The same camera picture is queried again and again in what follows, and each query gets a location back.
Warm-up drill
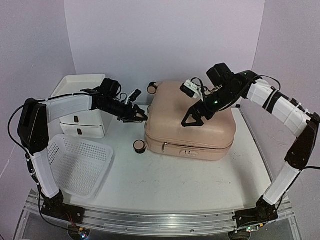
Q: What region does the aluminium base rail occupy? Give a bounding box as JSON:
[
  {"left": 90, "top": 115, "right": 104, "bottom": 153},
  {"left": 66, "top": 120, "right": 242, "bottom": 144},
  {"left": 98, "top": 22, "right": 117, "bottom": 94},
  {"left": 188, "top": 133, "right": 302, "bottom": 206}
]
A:
[{"left": 14, "top": 191, "right": 296, "bottom": 240}]

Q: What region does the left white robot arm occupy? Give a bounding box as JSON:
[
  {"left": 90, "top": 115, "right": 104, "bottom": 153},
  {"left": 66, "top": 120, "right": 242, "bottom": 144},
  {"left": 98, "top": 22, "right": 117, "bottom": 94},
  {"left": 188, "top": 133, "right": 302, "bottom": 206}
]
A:
[{"left": 16, "top": 78, "right": 148, "bottom": 219}]

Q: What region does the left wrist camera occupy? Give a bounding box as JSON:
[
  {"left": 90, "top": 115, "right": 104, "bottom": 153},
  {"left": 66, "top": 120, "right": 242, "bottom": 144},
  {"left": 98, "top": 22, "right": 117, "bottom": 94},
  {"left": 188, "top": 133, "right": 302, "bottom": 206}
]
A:
[{"left": 125, "top": 89, "right": 142, "bottom": 105}]

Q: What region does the white perforated plastic basket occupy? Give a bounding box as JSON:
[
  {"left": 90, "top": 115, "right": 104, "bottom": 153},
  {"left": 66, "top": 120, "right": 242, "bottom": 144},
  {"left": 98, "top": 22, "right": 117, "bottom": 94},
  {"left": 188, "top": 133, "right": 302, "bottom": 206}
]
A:
[{"left": 48, "top": 134, "right": 114, "bottom": 199}]

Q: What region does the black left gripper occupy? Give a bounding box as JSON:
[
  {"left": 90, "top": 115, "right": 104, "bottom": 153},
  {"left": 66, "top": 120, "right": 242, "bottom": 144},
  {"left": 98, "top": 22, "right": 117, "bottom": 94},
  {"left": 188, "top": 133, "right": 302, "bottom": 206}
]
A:
[{"left": 100, "top": 98, "right": 149, "bottom": 123}]

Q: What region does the pink hard-shell suitcase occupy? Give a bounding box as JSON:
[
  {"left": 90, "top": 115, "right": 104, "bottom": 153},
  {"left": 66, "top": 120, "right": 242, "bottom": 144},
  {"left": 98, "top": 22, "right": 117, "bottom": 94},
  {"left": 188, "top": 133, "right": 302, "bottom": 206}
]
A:
[{"left": 133, "top": 81, "right": 237, "bottom": 161}]

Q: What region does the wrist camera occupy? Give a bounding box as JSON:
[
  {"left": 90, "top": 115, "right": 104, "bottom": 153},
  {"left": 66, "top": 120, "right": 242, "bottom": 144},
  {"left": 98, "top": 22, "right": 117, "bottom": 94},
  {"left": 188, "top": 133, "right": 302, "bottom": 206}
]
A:
[
  {"left": 179, "top": 79, "right": 203, "bottom": 100},
  {"left": 125, "top": 89, "right": 142, "bottom": 105}
]

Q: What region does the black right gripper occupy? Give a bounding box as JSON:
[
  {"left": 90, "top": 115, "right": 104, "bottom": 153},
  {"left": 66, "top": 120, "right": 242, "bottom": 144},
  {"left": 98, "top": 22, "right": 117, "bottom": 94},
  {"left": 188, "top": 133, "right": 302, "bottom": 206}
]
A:
[{"left": 181, "top": 85, "right": 240, "bottom": 127}]

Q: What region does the white drawer cabinet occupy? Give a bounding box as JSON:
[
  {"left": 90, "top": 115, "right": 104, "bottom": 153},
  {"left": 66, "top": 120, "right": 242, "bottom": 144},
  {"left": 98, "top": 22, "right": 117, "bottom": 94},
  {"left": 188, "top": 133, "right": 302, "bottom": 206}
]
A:
[{"left": 51, "top": 74, "right": 112, "bottom": 139}]

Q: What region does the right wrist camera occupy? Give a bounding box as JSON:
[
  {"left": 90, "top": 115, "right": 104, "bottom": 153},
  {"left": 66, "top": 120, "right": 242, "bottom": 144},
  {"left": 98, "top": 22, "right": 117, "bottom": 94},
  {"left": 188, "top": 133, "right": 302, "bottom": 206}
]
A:
[{"left": 179, "top": 79, "right": 203, "bottom": 100}]

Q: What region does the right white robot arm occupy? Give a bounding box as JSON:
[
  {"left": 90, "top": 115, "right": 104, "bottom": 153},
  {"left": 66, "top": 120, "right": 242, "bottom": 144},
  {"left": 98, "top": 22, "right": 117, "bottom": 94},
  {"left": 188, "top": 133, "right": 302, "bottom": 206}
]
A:
[{"left": 180, "top": 63, "right": 320, "bottom": 222}]

